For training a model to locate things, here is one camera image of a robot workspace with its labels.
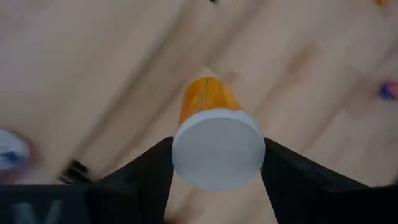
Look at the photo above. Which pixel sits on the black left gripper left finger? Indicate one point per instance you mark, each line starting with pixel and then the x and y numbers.
pixel 140 186

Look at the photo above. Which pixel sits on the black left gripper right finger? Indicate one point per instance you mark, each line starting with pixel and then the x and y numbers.
pixel 304 193

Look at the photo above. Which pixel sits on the orange pill bottle white cap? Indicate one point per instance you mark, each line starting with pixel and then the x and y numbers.
pixel 382 2
pixel 217 149

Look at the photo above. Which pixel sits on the blue-capped medicine bottle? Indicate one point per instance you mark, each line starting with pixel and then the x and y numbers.
pixel 12 149

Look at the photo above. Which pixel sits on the pink bottle white cap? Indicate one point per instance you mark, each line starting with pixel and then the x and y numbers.
pixel 390 91

